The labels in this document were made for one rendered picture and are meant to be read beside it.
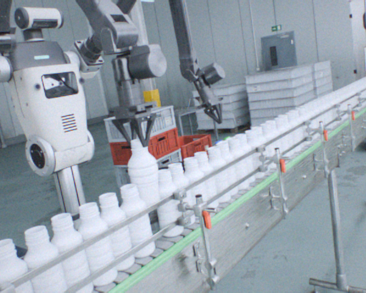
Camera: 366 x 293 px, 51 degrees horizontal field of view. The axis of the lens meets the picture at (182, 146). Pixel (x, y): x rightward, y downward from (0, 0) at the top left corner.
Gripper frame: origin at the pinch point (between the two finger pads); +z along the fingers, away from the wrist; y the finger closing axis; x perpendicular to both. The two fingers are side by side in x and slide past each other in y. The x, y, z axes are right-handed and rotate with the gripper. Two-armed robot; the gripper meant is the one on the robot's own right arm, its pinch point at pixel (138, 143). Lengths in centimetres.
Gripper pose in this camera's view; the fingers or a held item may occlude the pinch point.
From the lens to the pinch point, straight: 89.2
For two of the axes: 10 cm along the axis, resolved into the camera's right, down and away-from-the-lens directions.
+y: 7.9, -0.1, -6.2
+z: 1.6, 9.7, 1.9
